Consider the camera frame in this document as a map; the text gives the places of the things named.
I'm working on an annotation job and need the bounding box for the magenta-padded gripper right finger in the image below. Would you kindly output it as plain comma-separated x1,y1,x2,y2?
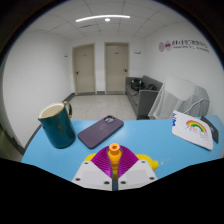
116,145,159,192

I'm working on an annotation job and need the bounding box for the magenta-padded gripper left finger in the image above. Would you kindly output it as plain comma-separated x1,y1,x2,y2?
71,145,115,192

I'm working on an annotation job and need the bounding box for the orange charger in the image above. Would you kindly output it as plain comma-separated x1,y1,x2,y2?
107,142,122,181

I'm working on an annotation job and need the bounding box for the purple smartphone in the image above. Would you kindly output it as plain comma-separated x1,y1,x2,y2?
77,114,125,150

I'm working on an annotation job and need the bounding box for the teal mug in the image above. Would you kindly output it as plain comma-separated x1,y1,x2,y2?
37,100,77,150

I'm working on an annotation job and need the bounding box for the white board with rainbow print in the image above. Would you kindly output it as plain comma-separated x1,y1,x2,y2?
171,110,214,152

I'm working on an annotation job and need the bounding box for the grey sofa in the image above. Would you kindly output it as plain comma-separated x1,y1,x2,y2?
124,75,164,120

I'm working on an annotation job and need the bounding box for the furniture under white cover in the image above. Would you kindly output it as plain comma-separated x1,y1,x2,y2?
147,76,211,120

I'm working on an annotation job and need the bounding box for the black bag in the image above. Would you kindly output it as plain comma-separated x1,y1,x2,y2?
130,78,158,92

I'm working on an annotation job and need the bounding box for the beige door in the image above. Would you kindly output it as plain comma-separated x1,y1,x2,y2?
72,43,97,96
104,41,131,94

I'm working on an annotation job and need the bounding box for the long ceiling light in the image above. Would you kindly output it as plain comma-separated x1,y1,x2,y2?
75,14,132,24

